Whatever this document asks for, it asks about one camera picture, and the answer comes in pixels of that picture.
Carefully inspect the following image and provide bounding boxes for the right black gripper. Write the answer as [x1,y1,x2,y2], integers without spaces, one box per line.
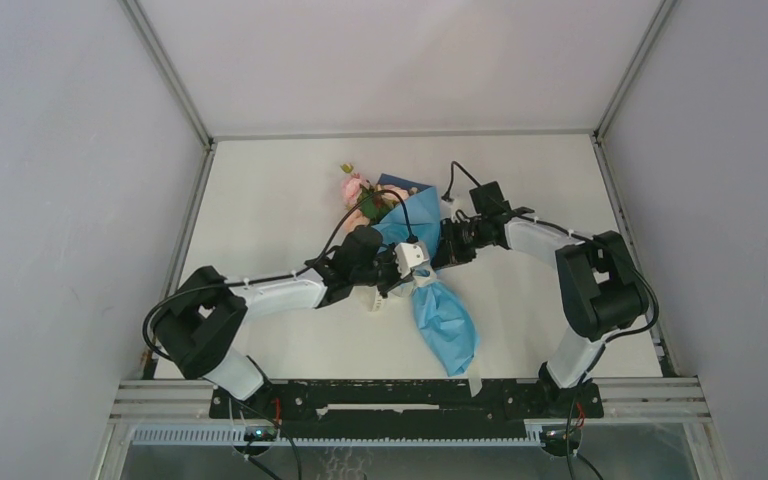
[428,216,487,270]

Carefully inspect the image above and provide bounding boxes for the pink rose stem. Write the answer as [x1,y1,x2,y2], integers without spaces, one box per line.
[343,210,370,233]
[340,163,377,221]
[381,185,419,203]

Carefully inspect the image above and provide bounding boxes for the cream ribbon strap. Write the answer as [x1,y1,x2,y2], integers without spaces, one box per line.
[360,268,438,316]

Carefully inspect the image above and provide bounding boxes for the blue wrapping paper sheet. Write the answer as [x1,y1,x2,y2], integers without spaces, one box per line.
[374,174,480,377]

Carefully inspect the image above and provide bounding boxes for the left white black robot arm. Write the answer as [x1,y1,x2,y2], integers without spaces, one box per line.
[143,227,428,417]

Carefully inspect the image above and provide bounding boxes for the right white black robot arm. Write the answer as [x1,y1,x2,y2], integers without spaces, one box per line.
[432,213,656,416]

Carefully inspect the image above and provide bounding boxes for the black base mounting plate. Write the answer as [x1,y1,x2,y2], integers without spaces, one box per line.
[208,378,604,441]

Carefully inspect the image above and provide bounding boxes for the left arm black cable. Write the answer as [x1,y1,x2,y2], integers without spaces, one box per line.
[141,188,420,362]

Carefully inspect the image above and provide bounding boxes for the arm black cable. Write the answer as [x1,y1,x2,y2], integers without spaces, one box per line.
[442,160,661,346]
[141,188,420,362]

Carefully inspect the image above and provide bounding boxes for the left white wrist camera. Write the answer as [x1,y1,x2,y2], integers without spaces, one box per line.
[394,241,430,278]

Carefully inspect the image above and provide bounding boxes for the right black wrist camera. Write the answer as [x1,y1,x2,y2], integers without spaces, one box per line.
[469,181,511,217]

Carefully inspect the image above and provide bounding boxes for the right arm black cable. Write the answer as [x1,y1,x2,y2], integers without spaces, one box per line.
[442,160,661,346]

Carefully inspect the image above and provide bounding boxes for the aluminium front frame rail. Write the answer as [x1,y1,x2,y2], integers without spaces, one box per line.
[110,377,712,425]

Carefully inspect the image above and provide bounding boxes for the white slotted cable duct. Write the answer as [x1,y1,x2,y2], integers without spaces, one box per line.
[132,425,544,447]

